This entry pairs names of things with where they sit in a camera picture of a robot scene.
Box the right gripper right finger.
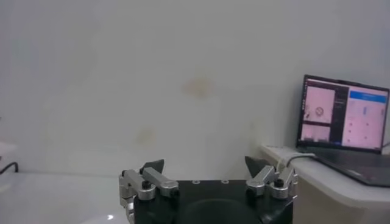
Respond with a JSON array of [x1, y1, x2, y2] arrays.
[[245, 155, 299, 205]]

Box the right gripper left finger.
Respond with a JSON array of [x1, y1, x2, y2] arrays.
[[118, 159, 180, 224]]

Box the white side table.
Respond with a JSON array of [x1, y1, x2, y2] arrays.
[[258, 144, 390, 224]]

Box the open black laptop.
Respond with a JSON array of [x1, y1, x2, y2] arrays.
[[296, 74, 390, 188]]

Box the black power adapter cable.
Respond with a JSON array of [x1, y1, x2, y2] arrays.
[[286, 153, 317, 167]]

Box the dark cooker power cord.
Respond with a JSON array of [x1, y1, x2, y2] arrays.
[[0, 161, 20, 175]]

